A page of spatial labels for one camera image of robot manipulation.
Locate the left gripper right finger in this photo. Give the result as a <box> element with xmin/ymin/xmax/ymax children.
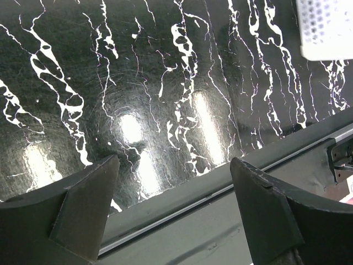
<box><xmin>230</xmin><ymin>158</ymin><xmax>352</xmax><ymax>264</ymax></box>

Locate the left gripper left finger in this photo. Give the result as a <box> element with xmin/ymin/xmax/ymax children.
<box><xmin>1</xmin><ymin>155</ymin><xmax>120</xmax><ymax>264</ymax></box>

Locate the white plastic basket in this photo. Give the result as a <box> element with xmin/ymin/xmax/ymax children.
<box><xmin>296</xmin><ymin>0</ymin><xmax>352</xmax><ymax>61</ymax></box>

